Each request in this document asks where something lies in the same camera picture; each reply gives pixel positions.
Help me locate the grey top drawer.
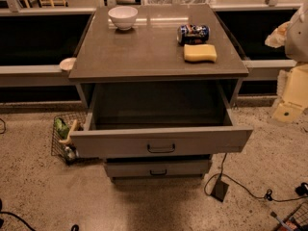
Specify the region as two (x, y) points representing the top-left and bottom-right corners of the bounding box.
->
(72, 81), (252, 158)

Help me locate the grey drawer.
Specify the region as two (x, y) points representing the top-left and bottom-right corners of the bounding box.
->
(72, 81), (252, 158)
(104, 159), (212, 178)

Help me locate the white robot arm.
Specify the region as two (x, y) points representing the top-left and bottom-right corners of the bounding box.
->
(265, 2), (308, 123)

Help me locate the grey drawer cabinet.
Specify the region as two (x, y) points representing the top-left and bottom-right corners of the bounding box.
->
(69, 5), (248, 165)

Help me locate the grey lower drawer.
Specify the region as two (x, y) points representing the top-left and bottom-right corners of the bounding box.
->
(104, 159), (212, 178)

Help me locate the black floor box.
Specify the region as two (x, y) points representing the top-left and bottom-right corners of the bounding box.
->
(211, 178), (229, 202)

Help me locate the yellow sponge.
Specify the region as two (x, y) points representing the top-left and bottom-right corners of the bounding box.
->
(184, 44), (218, 63)

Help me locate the blue soda can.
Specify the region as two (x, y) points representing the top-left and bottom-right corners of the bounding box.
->
(177, 24), (210, 45)

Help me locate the white ceramic bowl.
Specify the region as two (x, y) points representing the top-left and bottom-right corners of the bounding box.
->
(108, 6), (138, 30)

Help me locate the small white dish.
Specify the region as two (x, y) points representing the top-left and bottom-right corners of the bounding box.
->
(60, 58), (76, 71)

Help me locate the green bag in basket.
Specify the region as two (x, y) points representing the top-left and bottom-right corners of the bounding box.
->
(54, 117), (69, 140)

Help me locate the black floor cable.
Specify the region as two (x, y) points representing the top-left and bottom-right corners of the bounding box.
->
(203, 153), (308, 204)

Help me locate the wire crate at right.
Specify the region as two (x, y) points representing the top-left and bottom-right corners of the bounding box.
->
(270, 201), (308, 231)

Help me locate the black wire basket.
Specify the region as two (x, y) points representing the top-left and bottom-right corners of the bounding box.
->
(51, 112), (96, 166)

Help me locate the black cable at left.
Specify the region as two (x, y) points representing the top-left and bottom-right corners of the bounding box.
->
(0, 199), (80, 231)

